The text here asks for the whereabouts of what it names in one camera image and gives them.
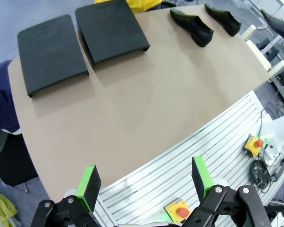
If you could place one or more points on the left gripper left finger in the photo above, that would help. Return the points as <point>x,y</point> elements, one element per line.
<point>87,189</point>

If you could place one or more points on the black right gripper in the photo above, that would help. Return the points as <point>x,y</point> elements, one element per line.
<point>281,28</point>

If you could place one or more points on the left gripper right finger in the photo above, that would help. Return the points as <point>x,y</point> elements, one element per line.
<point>203,179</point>

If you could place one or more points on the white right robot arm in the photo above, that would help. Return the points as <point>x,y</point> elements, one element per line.
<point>279,132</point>

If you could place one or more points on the black slanted shoe stand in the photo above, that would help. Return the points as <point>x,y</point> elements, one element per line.
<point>52,54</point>
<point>111,30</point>

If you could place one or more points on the white side table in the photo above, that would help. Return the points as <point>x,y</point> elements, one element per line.
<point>260,56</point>

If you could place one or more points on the yellow emergency stop button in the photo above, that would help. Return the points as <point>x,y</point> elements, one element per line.
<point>178,210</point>
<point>253,146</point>

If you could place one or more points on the black power brick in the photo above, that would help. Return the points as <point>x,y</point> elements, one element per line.
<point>280,169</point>

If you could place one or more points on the black box seat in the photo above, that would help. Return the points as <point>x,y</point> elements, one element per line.
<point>14,160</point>

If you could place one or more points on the yellow-green cloth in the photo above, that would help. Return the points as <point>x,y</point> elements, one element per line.
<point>2,208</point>

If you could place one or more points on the dark purple cloth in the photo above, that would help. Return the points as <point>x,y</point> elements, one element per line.
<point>1,99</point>

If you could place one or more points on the person in yellow hoodie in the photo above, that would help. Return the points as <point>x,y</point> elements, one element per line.
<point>137,4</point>

